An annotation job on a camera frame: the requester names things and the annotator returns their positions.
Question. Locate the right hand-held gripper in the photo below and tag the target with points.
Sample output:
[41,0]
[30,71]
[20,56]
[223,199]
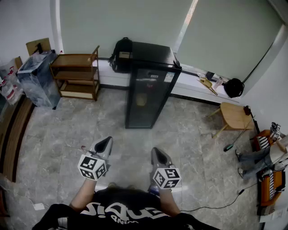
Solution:
[166,178]

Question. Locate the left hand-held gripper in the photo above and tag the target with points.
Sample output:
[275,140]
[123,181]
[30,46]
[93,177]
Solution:
[92,167]

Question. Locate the black mini fridge door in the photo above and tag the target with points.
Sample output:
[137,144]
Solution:
[144,116]

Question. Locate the person's left forearm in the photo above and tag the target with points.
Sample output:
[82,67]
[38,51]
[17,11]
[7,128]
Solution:
[84,193]

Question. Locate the person's right forearm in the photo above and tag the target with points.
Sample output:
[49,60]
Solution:
[168,202]

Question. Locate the dark phone with screen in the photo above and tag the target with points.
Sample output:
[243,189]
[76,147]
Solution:
[154,188]

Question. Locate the yellow food container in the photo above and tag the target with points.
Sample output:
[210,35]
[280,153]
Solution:
[141,100]

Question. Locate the person's black printed shirt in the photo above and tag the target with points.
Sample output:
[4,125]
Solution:
[126,211]

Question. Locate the white window sill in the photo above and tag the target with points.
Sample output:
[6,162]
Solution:
[191,83]

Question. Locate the round wooden stool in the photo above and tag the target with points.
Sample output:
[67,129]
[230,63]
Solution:
[234,114]

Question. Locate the white power adapter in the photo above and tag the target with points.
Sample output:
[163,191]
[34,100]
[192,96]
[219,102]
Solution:
[38,206]

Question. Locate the curved wooden slat bench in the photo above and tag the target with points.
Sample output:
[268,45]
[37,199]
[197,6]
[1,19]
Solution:
[15,134]

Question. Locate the black backpack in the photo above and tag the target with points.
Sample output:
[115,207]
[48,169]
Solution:
[120,60]

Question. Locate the wooden scoop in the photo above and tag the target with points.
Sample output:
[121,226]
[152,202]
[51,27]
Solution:
[207,83]

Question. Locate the wooden shelf cart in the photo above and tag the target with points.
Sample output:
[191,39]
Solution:
[72,59]

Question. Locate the small white bottle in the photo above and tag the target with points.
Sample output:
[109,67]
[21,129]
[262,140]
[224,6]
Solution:
[218,83]

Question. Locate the dark flat tablet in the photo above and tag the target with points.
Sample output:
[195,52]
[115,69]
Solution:
[210,75]

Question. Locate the small brown box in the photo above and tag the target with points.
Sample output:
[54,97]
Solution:
[247,110]

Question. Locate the black round bag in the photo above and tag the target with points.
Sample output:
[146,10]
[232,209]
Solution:
[234,88]

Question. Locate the clear plastic bag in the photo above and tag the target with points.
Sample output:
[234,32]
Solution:
[10,87]

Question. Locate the orange sofa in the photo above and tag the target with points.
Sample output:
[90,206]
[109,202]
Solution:
[267,188]

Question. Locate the cardboard box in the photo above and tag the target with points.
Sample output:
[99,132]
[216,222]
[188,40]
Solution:
[31,46]

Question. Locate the grey roller blind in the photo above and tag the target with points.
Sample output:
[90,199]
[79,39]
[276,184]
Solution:
[229,38]
[123,24]

